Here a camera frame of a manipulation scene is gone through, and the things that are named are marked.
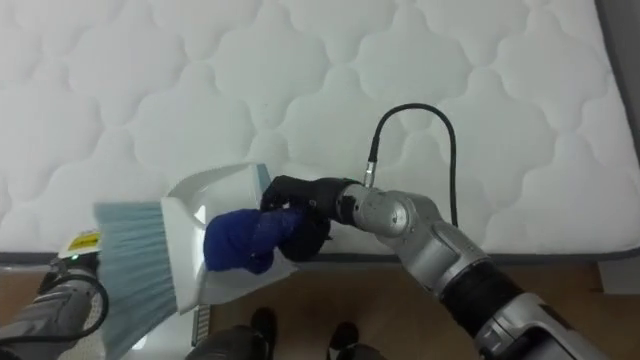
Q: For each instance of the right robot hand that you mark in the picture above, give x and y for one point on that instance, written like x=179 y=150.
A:
x=305 y=192

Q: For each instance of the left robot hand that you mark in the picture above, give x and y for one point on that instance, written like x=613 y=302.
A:
x=82 y=242

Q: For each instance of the hand brush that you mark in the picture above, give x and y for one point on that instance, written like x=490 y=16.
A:
x=130 y=260

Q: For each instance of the white dustpan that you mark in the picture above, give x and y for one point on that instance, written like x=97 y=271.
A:
x=225 y=185

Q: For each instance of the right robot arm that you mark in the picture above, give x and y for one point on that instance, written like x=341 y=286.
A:
x=450 y=250

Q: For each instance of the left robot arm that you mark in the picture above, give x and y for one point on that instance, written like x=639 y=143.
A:
x=50 y=310

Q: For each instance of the white quilted mattress bed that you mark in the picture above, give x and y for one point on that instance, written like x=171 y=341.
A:
x=350 y=75

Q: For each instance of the robot legs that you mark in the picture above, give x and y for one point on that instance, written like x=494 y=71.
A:
x=262 y=325

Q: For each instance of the white plastic basket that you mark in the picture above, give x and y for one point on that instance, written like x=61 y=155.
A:
x=201 y=325

